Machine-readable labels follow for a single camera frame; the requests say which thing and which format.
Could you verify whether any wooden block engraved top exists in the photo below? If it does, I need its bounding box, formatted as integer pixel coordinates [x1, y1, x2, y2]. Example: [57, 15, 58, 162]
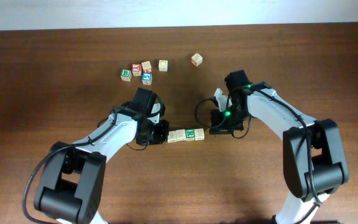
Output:
[194, 128, 204, 141]

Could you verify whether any left black cable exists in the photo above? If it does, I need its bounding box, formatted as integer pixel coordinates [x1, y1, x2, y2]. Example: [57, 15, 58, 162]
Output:
[22, 107, 150, 224]

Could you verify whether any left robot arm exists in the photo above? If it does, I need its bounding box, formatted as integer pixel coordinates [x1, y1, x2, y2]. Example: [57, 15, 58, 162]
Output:
[29, 88, 169, 223]

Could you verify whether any blue 5 number block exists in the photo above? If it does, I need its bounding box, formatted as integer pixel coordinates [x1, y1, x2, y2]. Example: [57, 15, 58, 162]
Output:
[142, 73, 152, 85]

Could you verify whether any wooden block red I side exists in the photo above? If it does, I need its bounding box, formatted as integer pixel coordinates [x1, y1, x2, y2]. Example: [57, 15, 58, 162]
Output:
[191, 53, 203, 67]

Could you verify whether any green R letter block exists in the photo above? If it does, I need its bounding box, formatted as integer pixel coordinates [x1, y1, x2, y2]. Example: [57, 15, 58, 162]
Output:
[185, 129, 195, 141]

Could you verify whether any plain wooden apple block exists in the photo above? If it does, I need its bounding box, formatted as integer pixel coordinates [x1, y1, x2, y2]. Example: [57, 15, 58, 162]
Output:
[158, 60, 168, 72]

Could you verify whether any wooden block with red side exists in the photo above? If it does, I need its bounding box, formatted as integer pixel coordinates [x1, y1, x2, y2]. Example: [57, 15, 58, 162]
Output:
[141, 61, 152, 73]

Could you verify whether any red Y letter block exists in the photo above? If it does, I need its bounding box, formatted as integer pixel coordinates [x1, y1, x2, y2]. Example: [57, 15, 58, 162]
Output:
[132, 63, 142, 77]

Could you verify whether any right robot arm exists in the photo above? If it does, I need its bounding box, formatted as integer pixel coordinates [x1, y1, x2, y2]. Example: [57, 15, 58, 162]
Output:
[209, 70, 349, 223]

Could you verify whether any green B letter block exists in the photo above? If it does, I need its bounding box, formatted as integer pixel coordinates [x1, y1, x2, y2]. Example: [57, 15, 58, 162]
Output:
[120, 69, 132, 82]

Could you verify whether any plain wooden engraved block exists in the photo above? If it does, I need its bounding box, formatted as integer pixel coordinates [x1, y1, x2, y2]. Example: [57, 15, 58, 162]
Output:
[175, 129, 186, 141]

